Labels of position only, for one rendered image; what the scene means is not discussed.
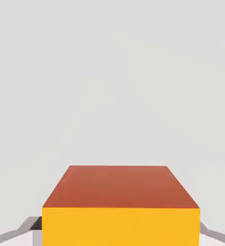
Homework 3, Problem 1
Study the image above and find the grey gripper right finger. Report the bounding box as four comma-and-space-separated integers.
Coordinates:
200, 221, 225, 246

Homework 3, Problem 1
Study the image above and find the small orange cube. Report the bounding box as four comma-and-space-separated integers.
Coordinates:
42, 165, 201, 246

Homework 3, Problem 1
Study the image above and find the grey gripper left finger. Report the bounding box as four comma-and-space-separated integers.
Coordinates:
0, 216, 43, 246

